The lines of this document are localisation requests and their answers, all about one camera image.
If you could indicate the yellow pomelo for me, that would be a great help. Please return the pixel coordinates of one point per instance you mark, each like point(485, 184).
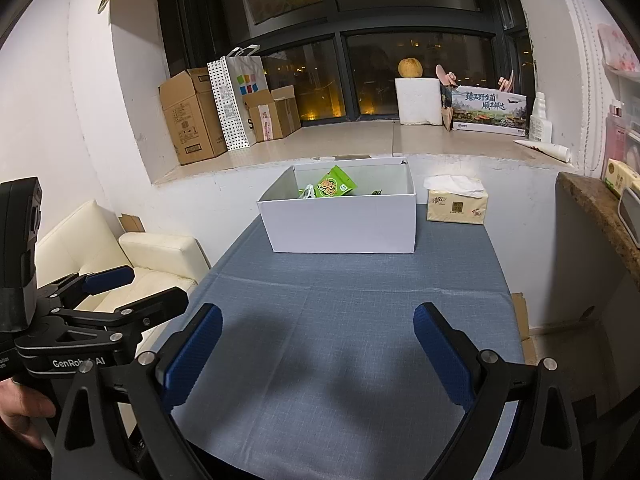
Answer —
point(410, 68)

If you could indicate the rolled white paper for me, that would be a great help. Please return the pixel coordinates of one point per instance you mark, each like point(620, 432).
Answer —
point(545, 151)

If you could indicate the person's left hand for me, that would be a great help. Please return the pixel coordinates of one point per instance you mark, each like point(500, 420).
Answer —
point(22, 405)

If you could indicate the white foam box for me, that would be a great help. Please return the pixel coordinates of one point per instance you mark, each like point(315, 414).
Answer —
point(419, 102)

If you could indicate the grey rounded device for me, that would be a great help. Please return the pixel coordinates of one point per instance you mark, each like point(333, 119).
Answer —
point(631, 220)

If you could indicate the open brown cardboard box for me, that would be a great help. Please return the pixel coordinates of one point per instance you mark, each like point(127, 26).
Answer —
point(275, 115)

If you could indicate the large green snack packet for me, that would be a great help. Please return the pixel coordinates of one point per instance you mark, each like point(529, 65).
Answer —
point(332, 182)

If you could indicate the yellow tissue pack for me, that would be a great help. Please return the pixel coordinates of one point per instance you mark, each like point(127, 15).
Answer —
point(620, 177)

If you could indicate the black window frame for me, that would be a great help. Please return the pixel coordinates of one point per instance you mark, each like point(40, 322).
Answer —
point(340, 20)

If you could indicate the clear plastic drawer unit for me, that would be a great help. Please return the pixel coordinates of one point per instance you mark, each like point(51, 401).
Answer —
point(622, 130)

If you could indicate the pink plastic toy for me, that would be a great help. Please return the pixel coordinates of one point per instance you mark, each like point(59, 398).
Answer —
point(507, 82)
point(446, 75)

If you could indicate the flat cardboard piece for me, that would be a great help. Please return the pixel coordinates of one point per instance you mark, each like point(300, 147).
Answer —
point(131, 222)
point(521, 317)

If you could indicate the white dotted paper bag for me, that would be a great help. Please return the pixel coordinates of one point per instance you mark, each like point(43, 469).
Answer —
point(235, 100)

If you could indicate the white cardboard box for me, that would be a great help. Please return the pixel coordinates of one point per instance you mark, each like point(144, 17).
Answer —
point(340, 225)

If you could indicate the pink floral pouch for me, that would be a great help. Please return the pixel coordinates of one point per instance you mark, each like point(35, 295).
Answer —
point(620, 47)

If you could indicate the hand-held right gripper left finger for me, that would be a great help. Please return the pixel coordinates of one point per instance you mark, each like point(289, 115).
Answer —
point(195, 360)

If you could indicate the beige tissue pack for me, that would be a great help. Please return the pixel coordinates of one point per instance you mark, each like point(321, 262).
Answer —
point(455, 207)

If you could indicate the blue grey tablecloth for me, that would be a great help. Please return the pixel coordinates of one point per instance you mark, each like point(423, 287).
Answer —
point(325, 340)

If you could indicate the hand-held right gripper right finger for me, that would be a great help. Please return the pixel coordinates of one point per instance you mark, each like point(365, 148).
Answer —
point(442, 355)

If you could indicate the tall brown cardboard box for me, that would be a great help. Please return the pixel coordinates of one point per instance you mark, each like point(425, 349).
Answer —
point(190, 120)

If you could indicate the landscape printed carton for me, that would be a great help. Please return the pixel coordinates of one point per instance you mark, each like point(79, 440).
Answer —
point(487, 110)

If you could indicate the cream leather sofa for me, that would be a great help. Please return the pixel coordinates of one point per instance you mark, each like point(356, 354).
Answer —
point(155, 255)

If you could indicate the white plastic bottle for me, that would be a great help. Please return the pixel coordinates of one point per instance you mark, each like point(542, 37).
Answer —
point(540, 122)

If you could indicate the brown stone counter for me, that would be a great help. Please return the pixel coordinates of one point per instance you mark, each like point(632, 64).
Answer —
point(590, 210)

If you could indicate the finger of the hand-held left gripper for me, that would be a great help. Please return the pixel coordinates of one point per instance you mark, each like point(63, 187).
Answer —
point(150, 306)
point(107, 280)

